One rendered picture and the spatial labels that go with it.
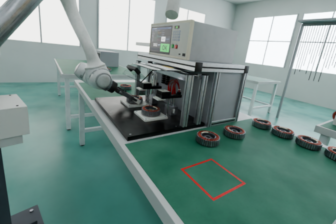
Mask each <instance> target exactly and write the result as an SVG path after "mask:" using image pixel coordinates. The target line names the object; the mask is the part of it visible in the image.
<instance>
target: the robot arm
mask: <svg viewBox="0 0 336 224"><path fill-rule="evenodd" d="M42 1H43V0H7V1H6V2H5V3H4V4H3V5H2V6H1V7H0V47H1V46H2V45H3V44H4V42H5V41H6V40H7V39H8V38H9V37H10V36H11V35H12V34H13V33H14V32H15V30H16V29H17V28H18V27H19V26H20V25H21V24H22V23H23V22H24V21H25V20H26V19H27V17H28V16H29V15H30V14H31V13H32V12H33V11H34V10H35V9H36V8H37V7H38V5H39V4H40V3H41V2H42ZM60 2H61V4H62V6H63V8H64V11H65V13H66V15H67V18H68V20H69V22H70V24H71V26H72V28H73V30H74V32H75V34H76V36H77V38H78V40H79V42H80V44H81V46H82V48H83V50H84V53H85V56H86V60H87V63H84V62H80V63H79V64H78V65H77V66H76V68H75V70H74V74H75V75H76V76H77V77H78V78H79V79H80V80H82V81H83V82H85V83H87V84H89V85H90V86H91V87H93V88H95V89H98V90H104V91H108V92H110V93H113V92H114V91H115V92H116V93H118V94H120V95H122V96H125V97H126V98H128V99H130V101H133V102H135V103H137V104H140V103H141V100H139V99H138V98H136V97H134V96H131V95H132V94H130V93H128V92H127V91H126V90H125V91H124V90H123V89H121V88H120V87H118V83H117V82H115V81H113V79H112V76H111V74H110V72H109V70H108V68H107V66H106V64H105V63H103V62H102V61H101V60H100V58H99V56H98V54H97V51H96V49H95V47H94V44H93V42H92V40H91V38H90V36H89V34H88V31H87V29H86V27H85V25H84V23H83V21H82V18H81V16H80V13H79V10H78V6H77V1H76V0H60Z"/></svg>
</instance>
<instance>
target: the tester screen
mask: <svg viewBox="0 0 336 224"><path fill-rule="evenodd" d="M171 31H172V27H159V28H152V33H151V45H150V49H151V47H152V48H159V50H153V49H151V50H150V51H154V52H161V53H168V54H169V52H163V51H160V48H161V44H169V45H170V42H166V41H161V38H162V37H170V36H171ZM153 43H157V46H153Z"/></svg>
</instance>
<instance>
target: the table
mask: <svg viewBox="0 0 336 224"><path fill-rule="evenodd" d="M335 116H336V111H334V112H333V113H332V119H331V120H328V121H326V122H323V123H320V124H317V125H316V126H315V128H314V132H316V133H319V134H320V137H319V141H320V142H322V144H323V145H326V146H328V144H329V142H330V139H331V138H333V139H336V125H333V122H334V119H335Z"/></svg>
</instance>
